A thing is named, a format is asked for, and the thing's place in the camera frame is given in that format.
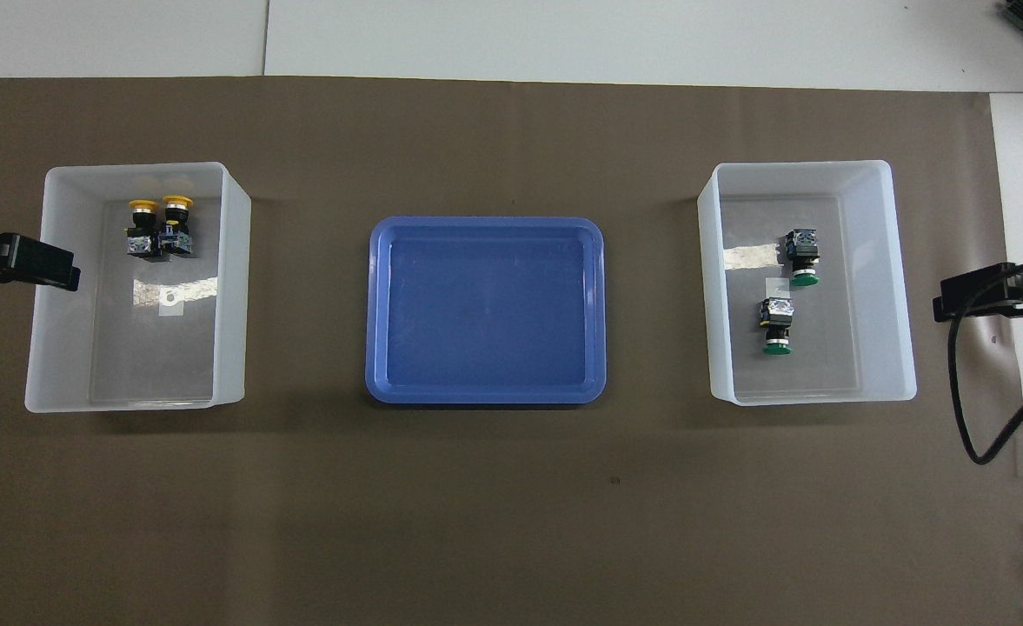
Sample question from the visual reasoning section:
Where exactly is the yellow mushroom push button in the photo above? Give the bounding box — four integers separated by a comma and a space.
158, 196, 195, 257
125, 199, 161, 259

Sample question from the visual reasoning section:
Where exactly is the green mushroom push button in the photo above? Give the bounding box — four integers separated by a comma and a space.
759, 296, 795, 356
782, 228, 821, 287

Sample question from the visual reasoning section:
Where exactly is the translucent white plastic box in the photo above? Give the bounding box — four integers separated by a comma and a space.
24, 161, 252, 414
696, 159, 919, 407

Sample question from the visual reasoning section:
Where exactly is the blue plastic tray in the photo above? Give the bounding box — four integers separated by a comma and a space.
365, 216, 607, 406

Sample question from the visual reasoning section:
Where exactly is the brown paper table mat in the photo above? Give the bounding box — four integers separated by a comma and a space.
0, 77, 1023, 626

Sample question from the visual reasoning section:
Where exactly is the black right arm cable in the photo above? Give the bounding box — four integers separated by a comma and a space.
947, 259, 1023, 465

